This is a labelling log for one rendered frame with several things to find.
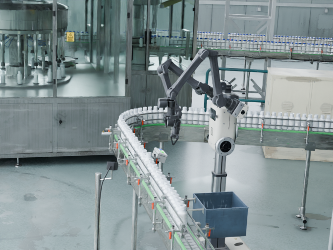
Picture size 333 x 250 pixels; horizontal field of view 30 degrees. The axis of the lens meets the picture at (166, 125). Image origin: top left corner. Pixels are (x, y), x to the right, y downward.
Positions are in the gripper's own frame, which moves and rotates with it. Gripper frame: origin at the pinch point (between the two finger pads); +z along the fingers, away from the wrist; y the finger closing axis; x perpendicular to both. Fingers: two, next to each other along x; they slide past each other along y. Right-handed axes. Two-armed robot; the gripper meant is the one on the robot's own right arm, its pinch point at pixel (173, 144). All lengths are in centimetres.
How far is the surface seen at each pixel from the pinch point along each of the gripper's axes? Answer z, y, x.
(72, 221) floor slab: 128, -106, -84
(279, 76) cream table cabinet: -25, -357, 127
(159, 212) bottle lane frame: 22, 94, -1
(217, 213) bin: 23, 74, 38
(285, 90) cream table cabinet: -8, -358, 139
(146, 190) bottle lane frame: 23, 54, -13
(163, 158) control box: 11.2, 6.5, -5.6
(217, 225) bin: 32, 74, 40
